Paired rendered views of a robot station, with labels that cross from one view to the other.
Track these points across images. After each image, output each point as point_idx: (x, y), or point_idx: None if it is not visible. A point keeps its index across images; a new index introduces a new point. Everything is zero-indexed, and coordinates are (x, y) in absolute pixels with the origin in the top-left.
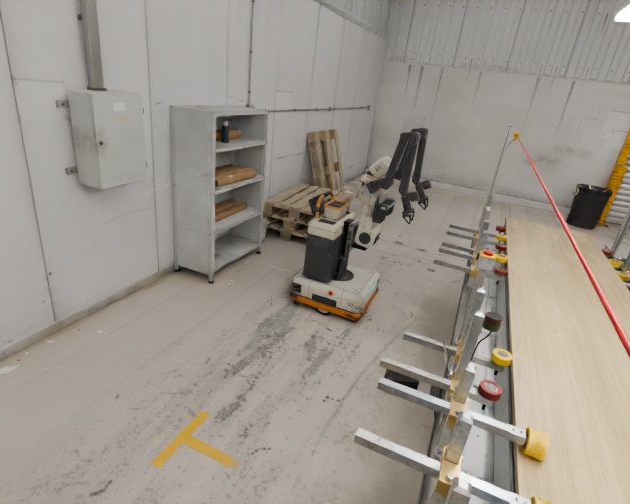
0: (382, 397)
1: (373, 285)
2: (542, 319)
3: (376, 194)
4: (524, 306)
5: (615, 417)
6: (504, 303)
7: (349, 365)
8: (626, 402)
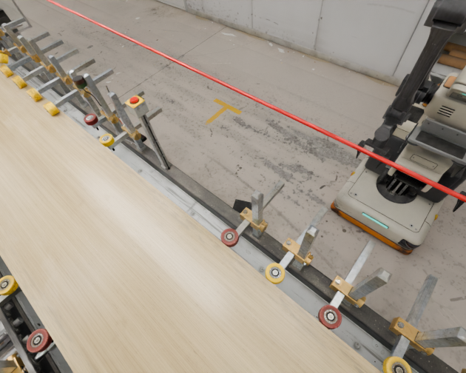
0: (233, 201)
1: (379, 222)
2: (123, 200)
3: (424, 110)
4: (147, 199)
5: (35, 164)
6: None
7: (271, 189)
8: (35, 182)
